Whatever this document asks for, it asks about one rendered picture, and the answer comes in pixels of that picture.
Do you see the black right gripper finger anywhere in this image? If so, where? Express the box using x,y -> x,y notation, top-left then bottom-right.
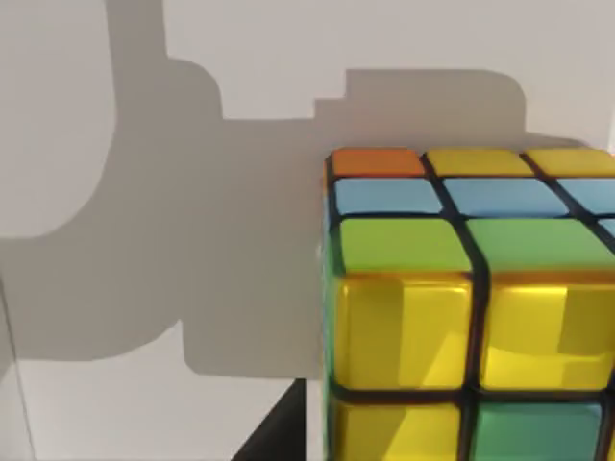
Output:
232,378 -> 325,461

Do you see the multicoloured puzzle cube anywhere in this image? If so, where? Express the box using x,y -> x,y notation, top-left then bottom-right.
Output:
320,146 -> 615,461

